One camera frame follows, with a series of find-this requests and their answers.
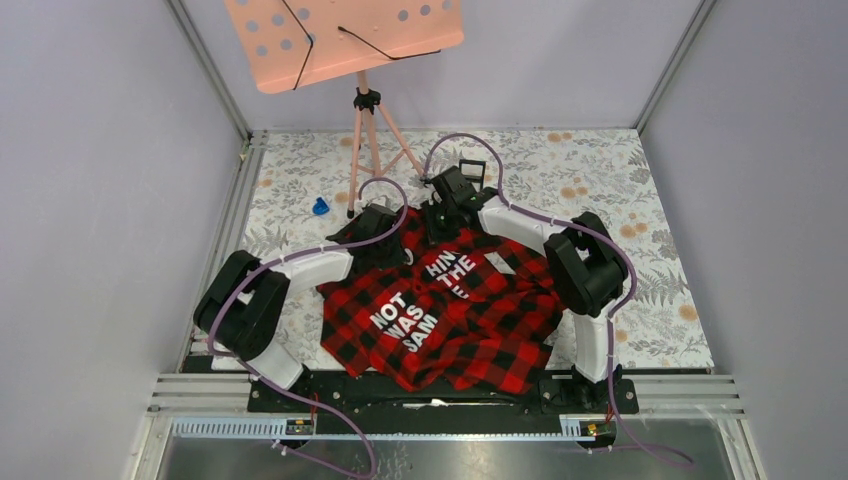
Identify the red black plaid shirt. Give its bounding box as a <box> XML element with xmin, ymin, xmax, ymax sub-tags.
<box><xmin>317</xmin><ymin>209</ymin><xmax>566</xmax><ymax>395</ymax></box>

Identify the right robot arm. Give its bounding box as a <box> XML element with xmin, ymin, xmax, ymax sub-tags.
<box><xmin>422</xmin><ymin>166</ymin><xmax>630</xmax><ymax>412</ymax></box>

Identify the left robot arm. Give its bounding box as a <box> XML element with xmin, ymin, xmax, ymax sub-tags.
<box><xmin>193</xmin><ymin>204</ymin><xmax>408</xmax><ymax>411</ymax></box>

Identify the small blue plastic object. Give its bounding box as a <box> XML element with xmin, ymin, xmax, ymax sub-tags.
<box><xmin>312</xmin><ymin>197</ymin><xmax>330</xmax><ymax>216</ymax></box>

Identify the floral patterned table mat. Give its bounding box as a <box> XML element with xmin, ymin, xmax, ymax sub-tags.
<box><xmin>226</xmin><ymin>129</ymin><xmax>714</xmax><ymax>369</ymax></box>

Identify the pink music stand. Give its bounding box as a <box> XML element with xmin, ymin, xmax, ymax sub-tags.
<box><xmin>224</xmin><ymin>0</ymin><xmax>465</xmax><ymax>217</ymax></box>

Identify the black brooch holder frame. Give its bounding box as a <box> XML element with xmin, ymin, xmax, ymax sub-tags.
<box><xmin>458</xmin><ymin>158</ymin><xmax>486</xmax><ymax>190</ymax></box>

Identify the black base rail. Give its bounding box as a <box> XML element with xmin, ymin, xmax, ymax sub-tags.
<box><xmin>247</xmin><ymin>370</ymin><xmax>640</xmax><ymax>440</ymax></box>

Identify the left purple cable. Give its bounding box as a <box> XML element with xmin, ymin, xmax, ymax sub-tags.
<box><xmin>206</xmin><ymin>176</ymin><xmax>410</xmax><ymax>478</ymax></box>

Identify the purple cable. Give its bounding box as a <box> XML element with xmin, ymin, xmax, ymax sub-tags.
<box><xmin>422</xmin><ymin>133</ymin><xmax>696</xmax><ymax>468</ymax></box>
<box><xmin>206</xmin><ymin>176</ymin><xmax>410</xmax><ymax>478</ymax></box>

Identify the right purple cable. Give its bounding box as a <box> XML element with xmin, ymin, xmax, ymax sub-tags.
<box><xmin>422</xmin><ymin>133</ymin><xmax>696</xmax><ymax>468</ymax></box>

